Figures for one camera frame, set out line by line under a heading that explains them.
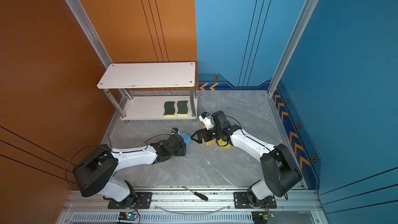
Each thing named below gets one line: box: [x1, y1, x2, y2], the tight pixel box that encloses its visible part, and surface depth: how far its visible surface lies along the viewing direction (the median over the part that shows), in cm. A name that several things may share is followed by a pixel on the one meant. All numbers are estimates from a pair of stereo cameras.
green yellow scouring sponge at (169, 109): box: [163, 101, 176, 118], surface depth 101 cm
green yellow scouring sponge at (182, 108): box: [176, 100, 189, 117], surface depth 101 cm
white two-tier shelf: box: [96, 61, 198, 123], surface depth 90 cm
